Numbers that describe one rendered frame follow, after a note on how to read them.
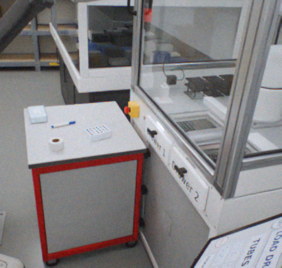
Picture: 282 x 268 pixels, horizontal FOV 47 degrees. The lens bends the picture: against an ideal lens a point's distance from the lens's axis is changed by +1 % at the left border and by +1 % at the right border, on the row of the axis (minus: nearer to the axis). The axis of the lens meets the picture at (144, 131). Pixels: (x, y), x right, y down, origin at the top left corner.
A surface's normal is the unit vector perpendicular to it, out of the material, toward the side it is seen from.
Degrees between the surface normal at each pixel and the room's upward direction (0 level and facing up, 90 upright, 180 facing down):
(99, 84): 90
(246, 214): 90
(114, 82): 90
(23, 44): 90
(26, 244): 0
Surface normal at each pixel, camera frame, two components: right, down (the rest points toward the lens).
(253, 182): 0.33, 0.47
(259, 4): -0.94, 0.11
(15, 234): 0.06, -0.87
